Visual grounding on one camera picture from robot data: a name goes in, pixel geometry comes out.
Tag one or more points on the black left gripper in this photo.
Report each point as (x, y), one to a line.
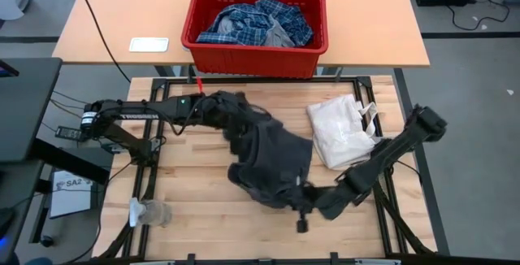
(219, 108)

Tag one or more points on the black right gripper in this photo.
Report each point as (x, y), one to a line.
(331, 204)

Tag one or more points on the dark grey shorts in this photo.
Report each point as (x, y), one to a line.
(272, 163)

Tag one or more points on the blue plaid pants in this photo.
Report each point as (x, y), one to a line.
(252, 25)

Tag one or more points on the white cloth bag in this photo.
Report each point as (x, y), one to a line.
(341, 131)

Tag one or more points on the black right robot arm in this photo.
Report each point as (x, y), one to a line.
(390, 151)

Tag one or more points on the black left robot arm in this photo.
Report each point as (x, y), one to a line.
(138, 112)

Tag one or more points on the red plastic laundry bin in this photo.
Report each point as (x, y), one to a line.
(252, 62)

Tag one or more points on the red tape tag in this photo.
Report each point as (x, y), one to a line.
(200, 86)

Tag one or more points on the light grey t-shirt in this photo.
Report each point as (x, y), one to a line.
(280, 35)

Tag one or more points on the white rectangular pad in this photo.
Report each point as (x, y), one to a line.
(148, 44)

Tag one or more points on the light wood desk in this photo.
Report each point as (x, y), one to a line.
(365, 13)

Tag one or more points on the white SA2 paper sign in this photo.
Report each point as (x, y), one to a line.
(71, 194)

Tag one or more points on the black side table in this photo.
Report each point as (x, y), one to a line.
(24, 106)

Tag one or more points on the black aluminium table frame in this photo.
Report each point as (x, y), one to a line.
(264, 80)

